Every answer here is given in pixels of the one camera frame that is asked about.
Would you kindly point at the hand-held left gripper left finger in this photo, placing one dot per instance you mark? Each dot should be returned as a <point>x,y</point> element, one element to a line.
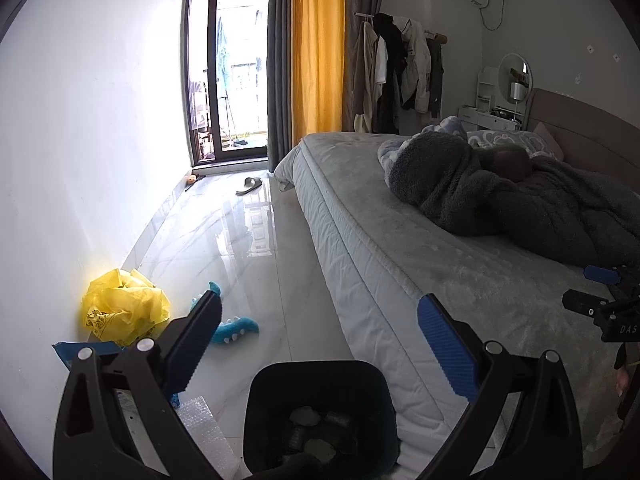
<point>192,345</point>

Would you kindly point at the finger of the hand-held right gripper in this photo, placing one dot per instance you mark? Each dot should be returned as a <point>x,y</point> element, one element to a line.
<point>602,274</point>
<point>585,302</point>

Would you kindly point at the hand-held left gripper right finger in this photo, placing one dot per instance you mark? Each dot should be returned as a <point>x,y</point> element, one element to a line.
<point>450,350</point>

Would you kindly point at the dark trash bin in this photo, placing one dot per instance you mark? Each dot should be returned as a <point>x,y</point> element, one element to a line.
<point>270,400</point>

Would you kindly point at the white tissue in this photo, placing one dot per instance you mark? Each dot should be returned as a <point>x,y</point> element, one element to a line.
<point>304,415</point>

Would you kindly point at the person's right hand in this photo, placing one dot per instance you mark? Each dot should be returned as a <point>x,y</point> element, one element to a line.
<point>622,382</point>

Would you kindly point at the blue dinosaur plush toy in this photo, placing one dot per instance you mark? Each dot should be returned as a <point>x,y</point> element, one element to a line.
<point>235,330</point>

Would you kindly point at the yellow plastic bag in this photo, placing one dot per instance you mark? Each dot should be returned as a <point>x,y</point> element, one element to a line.
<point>125,305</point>

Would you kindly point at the clear bubble wrap sheet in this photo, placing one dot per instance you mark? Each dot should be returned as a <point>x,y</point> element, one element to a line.
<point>205,430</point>

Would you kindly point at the dark grey fleece blanket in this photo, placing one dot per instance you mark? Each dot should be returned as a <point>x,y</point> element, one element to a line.
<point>525,210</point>

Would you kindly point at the bed with grey sheet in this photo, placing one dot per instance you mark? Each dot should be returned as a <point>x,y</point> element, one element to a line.
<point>400,240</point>

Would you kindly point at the blue paper packet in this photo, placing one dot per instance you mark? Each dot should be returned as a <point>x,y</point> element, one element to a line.
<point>67,350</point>

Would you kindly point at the grey pink pillow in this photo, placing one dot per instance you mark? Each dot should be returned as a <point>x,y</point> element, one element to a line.
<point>547,140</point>

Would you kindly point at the brown plush pillow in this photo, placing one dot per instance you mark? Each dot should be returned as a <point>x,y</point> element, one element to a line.
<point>507,162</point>

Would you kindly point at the beige padded headboard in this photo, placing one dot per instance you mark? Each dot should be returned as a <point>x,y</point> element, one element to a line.
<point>575,120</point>

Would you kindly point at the grey slipper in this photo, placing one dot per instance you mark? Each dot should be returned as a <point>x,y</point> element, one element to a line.
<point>249,186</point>

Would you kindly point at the blue white patterned duvet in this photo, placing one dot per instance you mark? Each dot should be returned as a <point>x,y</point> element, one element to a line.
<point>500,139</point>

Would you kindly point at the white vanity table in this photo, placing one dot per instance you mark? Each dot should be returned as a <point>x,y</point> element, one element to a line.
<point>480,117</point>

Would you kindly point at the round white mirror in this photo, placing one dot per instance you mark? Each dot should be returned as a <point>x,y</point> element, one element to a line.
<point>512,67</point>

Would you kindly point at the dark grey garment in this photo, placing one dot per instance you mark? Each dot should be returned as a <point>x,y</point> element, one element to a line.
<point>435,75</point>

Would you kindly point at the white jacket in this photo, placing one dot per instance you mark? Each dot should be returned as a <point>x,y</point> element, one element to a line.
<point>415,65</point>

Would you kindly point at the black framed sliding glass door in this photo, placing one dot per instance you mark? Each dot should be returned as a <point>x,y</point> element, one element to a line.
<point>212,60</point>

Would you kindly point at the black coat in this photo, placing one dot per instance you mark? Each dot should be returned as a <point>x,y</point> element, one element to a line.
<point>390,70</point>

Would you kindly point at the beige robe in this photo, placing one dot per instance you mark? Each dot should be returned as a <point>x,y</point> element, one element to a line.
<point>365,75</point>

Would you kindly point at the yellow curtain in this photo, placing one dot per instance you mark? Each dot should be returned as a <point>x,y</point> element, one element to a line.
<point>317,50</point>

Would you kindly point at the white clothes rail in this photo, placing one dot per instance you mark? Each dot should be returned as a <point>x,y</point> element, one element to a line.
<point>362,14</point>

